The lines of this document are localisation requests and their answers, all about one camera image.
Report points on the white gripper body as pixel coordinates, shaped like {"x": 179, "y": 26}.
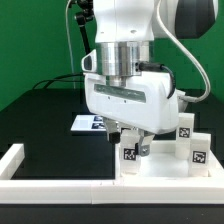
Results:
{"x": 148, "y": 102}

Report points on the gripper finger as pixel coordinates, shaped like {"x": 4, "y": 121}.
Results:
{"x": 113, "y": 135}
{"x": 142, "y": 147}

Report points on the white square table top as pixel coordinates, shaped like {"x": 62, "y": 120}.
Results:
{"x": 162, "y": 162}

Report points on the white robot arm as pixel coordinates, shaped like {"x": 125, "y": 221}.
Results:
{"x": 122, "y": 82}

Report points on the white U-shaped obstacle fence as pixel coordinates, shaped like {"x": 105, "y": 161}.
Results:
{"x": 124, "y": 190}

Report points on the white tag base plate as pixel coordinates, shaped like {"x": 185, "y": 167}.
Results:
{"x": 88, "y": 123}

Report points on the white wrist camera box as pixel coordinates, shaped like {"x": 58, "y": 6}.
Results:
{"x": 89, "y": 62}

